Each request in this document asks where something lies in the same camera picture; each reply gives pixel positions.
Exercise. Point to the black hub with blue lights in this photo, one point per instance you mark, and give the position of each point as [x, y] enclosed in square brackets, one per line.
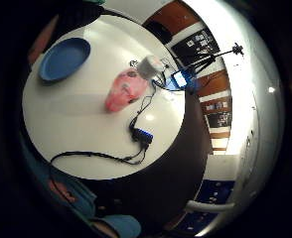
[141, 134]

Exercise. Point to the white pipe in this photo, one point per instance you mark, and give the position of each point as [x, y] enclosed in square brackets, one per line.
[209, 207]

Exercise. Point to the wooden shelving unit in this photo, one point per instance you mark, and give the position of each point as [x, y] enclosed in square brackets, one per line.
[199, 62]

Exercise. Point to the black tripod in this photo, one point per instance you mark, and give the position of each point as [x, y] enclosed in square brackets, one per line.
[207, 59]

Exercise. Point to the grey cylindrical device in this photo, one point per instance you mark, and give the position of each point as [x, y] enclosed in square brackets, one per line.
[150, 66]

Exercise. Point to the blue plate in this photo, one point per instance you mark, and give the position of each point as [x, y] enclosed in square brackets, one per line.
[64, 59]

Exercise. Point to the pink soft toy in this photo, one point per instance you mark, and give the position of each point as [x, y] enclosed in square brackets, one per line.
[124, 90]

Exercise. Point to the the person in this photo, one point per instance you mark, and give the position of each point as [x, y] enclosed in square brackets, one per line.
[83, 201]

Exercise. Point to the smartphone with lit screen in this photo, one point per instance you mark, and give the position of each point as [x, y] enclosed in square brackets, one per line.
[180, 79]

